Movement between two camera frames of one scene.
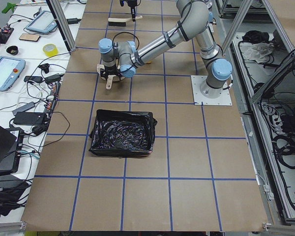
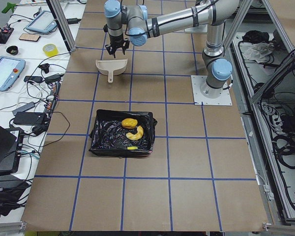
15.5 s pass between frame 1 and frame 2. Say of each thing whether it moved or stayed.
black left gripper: moved
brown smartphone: stayed
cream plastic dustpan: moved
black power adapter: stayed
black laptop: stayed
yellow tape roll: stayed
